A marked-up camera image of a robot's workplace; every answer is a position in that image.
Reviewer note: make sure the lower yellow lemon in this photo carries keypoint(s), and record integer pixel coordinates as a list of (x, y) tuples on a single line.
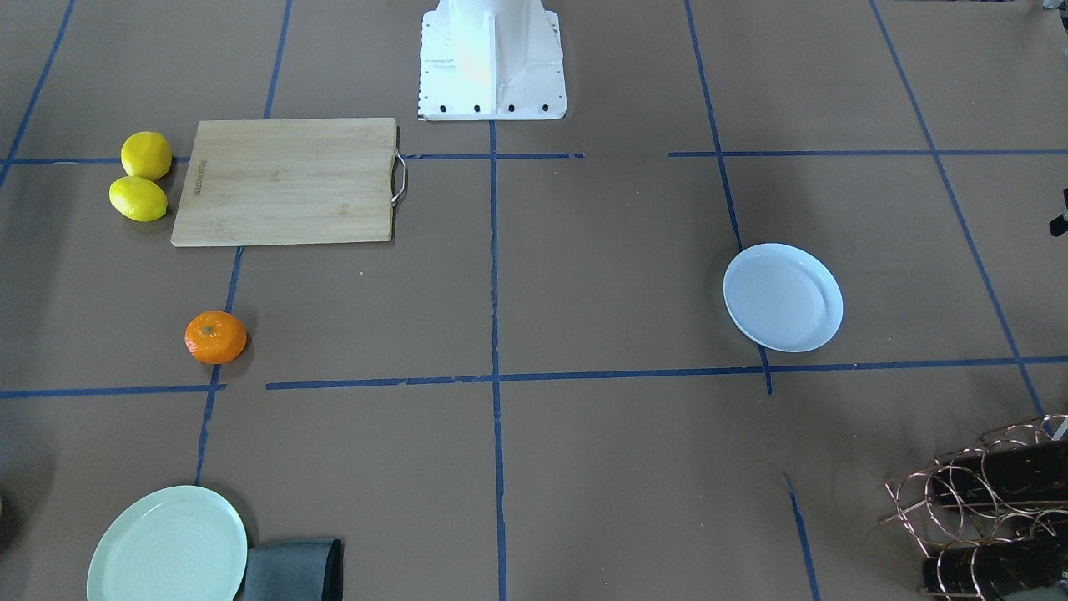
[(138, 198)]

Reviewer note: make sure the wooden cutting board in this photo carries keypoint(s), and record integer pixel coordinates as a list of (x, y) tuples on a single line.
[(259, 182)]

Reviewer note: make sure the dark wine bottle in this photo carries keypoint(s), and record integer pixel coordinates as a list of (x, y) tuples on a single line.
[(1020, 477), (1023, 570)]

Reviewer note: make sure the light blue plate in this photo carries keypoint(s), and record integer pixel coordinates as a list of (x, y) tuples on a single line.
[(783, 298)]

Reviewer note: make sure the lower dark wine bottle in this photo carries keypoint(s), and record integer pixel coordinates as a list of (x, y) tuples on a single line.
[(1023, 570)]

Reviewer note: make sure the upper yellow lemon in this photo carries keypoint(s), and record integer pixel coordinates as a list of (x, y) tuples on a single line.
[(147, 155)]

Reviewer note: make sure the copper wire bottle rack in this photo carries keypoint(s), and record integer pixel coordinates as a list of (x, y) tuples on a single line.
[(989, 519)]

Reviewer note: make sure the orange fruit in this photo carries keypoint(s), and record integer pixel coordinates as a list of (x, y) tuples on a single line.
[(215, 337)]

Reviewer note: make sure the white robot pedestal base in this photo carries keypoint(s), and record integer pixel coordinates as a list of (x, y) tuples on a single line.
[(494, 60)]

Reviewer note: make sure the dark grey folded cloth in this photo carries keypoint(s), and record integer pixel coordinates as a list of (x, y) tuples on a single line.
[(303, 569)]

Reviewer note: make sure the mint green plate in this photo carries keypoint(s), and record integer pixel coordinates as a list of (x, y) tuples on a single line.
[(178, 543)]

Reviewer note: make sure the upper dark wine bottle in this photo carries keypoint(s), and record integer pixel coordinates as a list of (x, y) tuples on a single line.
[(1020, 477)]

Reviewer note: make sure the yellow lemon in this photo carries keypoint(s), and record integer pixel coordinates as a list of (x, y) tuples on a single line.
[(138, 198), (147, 155)]

